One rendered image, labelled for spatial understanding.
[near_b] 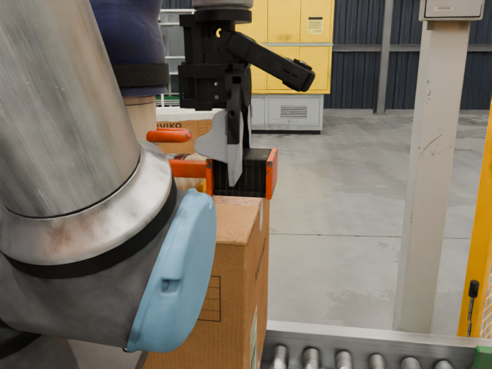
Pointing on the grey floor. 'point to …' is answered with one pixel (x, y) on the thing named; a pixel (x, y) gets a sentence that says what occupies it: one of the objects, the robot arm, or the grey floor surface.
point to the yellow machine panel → (267, 121)
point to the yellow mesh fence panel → (480, 247)
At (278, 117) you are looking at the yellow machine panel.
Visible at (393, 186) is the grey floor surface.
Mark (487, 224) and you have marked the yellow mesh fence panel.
